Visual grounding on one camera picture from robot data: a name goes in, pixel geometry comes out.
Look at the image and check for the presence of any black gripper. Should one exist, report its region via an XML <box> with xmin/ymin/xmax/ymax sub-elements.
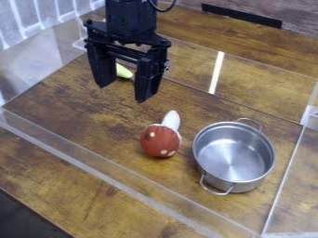
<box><xmin>84</xmin><ymin>0</ymin><xmax>171</xmax><ymax>103</ymax></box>

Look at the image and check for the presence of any red white toy mushroom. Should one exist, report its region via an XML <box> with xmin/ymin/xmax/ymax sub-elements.
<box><xmin>140</xmin><ymin>110</ymin><xmax>182</xmax><ymax>158</ymax></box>

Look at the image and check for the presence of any black strip on table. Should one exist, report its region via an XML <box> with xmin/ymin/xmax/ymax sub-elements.
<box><xmin>202</xmin><ymin>3</ymin><xmax>283</xmax><ymax>29</ymax></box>

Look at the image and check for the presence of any yellow handled metal spoon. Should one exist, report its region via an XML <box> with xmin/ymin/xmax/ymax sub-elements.
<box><xmin>115</xmin><ymin>63</ymin><xmax>132</xmax><ymax>79</ymax></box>

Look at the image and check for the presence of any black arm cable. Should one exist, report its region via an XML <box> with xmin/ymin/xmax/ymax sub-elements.
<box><xmin>148</xmin><ymin>0</ymin><xmax>178</xmax><ymax>13</ymax></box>

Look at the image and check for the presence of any silver pot with handles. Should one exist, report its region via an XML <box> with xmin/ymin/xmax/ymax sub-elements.
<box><xmin>192</xmin><ymin>118</ymin><xmax>275</xmax><ymax>196</ymax></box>

